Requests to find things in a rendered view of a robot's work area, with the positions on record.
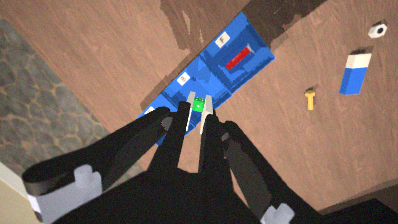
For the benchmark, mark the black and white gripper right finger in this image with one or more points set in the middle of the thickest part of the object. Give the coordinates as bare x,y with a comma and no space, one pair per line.
267,195

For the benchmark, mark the blue nine-volt battery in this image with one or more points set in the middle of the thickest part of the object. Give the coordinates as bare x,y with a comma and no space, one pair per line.
246,59

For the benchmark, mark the yellow bolt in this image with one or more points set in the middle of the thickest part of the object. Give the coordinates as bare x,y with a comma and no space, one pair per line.
310,95

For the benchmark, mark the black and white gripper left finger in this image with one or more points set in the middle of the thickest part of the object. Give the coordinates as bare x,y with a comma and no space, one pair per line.
63,183

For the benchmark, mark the blue three-compartment bin rack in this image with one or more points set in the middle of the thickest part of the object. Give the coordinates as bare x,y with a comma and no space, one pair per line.
203,73

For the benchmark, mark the grey hex nut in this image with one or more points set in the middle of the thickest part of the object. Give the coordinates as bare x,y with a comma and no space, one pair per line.
377,31

